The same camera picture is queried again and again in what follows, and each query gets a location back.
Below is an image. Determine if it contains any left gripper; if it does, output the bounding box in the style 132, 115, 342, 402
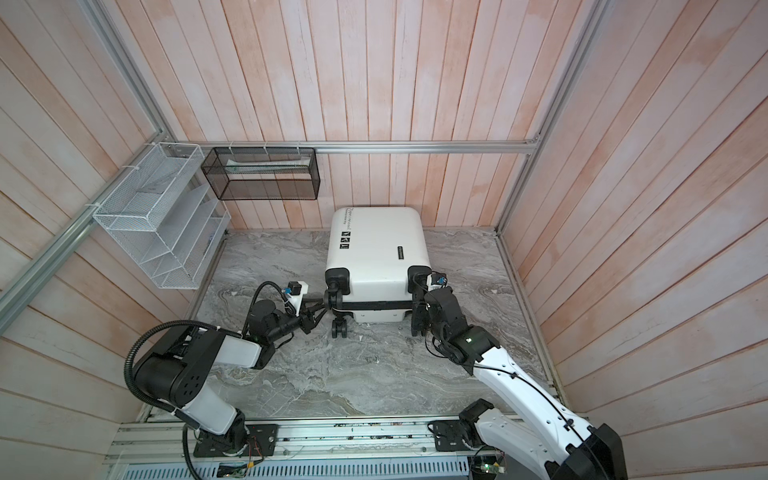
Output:
267, 298, 331, 342

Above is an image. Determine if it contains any white and black suitcase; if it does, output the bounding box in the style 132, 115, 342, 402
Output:
324, 207, 431, 338

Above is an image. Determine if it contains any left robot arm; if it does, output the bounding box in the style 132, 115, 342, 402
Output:
123, 300, 326, 456

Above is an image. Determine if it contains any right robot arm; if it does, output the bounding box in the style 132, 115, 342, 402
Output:
413, 287, 628, 479

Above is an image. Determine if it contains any green circuit board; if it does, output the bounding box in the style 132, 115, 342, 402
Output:
472, 457, 506, 479

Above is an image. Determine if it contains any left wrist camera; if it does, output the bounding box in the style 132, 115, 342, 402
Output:
282, 281, 309, 316

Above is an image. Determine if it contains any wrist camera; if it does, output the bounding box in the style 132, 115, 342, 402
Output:
426, 271, 448, 291
282, 281, 309, 316

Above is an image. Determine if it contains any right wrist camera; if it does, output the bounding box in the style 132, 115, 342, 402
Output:
426, 271, 448, 291

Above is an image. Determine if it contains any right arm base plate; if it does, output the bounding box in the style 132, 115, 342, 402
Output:
427, 419, 514, 453

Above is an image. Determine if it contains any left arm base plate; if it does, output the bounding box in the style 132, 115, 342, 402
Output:
193, 424, 279, 458

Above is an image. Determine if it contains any black mesh wall basket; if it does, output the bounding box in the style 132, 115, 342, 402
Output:
202, 146, 321, 201

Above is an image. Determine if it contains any white wire mesh rack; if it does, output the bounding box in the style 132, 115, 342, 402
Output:
94, 143, 231, 290

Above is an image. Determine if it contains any black corrugated cable conduit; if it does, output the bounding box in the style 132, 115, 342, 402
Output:
122, 280, 289, 480

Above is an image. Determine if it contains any aluminium front rail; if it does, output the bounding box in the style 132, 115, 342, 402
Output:
104, 413, 601, 466

